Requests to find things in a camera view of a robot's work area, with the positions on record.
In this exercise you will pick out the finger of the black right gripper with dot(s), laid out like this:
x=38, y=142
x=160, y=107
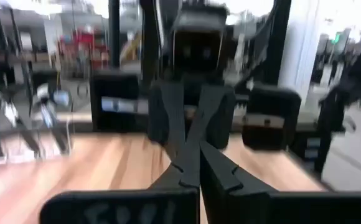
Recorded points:
x=165, y=118
x=221, y=118

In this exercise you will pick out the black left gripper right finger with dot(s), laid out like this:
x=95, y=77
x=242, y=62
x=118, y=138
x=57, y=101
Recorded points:
x=218, y=186

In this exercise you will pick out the red cabinet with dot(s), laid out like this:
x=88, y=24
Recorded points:
x=85, y=40

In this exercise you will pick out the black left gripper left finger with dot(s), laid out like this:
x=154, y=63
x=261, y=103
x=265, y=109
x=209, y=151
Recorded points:
x=180, y=179

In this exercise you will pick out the clear acrylic organizer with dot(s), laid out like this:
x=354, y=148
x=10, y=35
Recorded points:
x=59, y=146

